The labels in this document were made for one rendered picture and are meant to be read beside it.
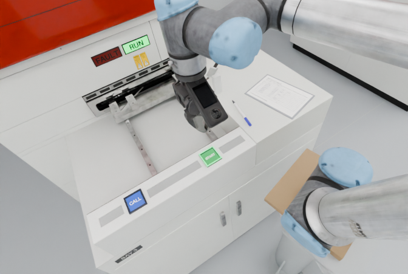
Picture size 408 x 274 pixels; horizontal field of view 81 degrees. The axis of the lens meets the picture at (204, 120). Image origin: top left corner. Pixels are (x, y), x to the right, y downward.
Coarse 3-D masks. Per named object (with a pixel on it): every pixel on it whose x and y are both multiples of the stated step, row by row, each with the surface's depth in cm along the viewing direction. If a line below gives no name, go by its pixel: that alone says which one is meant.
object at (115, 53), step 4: (116, 48) 97; (108, 52) 97; (112, 52) 98; (116, 52) 98; (100, 56) 96; (104, 56) 97; (108, 56) 98; (112, 56) 99; (116, 56) 99; (120, 56) 100; (96, 60) 96; (100, 60) 97; (104, 60) 98; (108, 60) 99; (96, 64) 97
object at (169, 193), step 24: (216, 144) 79; (240, 144) 78; (168, 168) 75; (192, 168) 75; (216, 168) 73; (240, 168) 82; (144, 192) 71; (168, 192) 70; (192, 192) 74; (96, 216) 68; (120, 216) 67; (144, 216) 68; (168, 216) 76; (96, 240) 64; (120, 240) 69
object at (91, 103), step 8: (168, 64) 116; (152, 72) 113; (160, 72) 115; (136, 80) 111; (144, 80) 113; (168, 80) 120; (120, 88) 109; (128, 88) 111; (144, 88) 117; (152, 88) 118; (104, 96) 107; (112, 96) 109; (136, 96) 116; (88, 104) 105; (96, 112) 110; (104, 112) 112
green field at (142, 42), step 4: (144, 36) 101; (136, 40) 100; (140, 40) 101; (144, 40) 102; (124, 44) 98; (128, 44) 99; (132, 44) 100; (136, 44) 101; (140, 44) 102; (144, 44) 103; (124, 48) 99; (128, 48) 100; (132, 48) 101; (136, 48) 102; (128, 52) 101
